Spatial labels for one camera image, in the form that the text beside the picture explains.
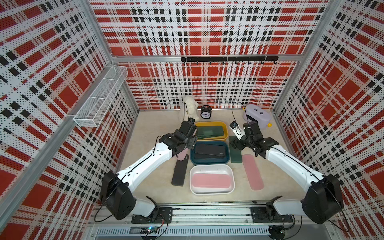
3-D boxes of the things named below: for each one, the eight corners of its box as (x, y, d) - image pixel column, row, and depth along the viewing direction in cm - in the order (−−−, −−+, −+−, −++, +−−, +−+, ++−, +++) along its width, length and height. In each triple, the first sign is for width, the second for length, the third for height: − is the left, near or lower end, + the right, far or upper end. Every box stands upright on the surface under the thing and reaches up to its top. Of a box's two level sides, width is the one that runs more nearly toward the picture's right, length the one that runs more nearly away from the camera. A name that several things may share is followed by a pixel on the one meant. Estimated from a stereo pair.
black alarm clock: (200, 119, 114) (200, 113, 109) (200, 111, 120) (200, 105, 114) (211, 119, 114) (212, 113, 109) (211, 111, 120) (211, 105, 114)
